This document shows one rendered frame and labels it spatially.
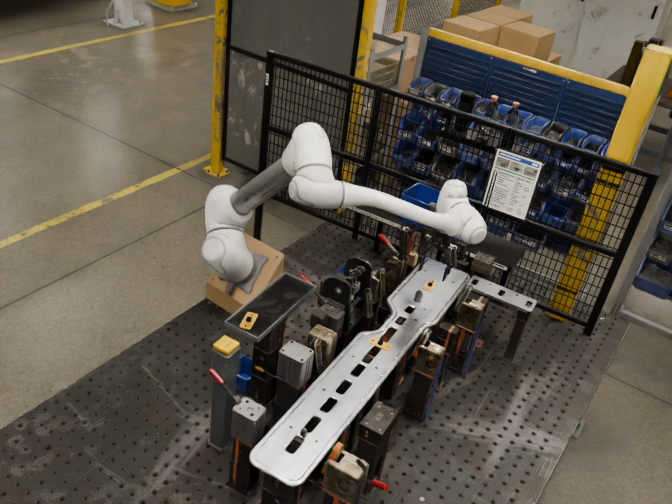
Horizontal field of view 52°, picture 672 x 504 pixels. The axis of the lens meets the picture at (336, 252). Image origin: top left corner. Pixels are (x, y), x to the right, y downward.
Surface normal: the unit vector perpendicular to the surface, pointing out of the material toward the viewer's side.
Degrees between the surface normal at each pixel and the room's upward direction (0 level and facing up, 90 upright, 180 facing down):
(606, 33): 90
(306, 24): 91
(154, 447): 0
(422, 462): 0
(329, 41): 92
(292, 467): 0
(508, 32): 90
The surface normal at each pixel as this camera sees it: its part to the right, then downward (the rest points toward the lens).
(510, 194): -0.50, 0.43
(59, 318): 0.13, -0.83
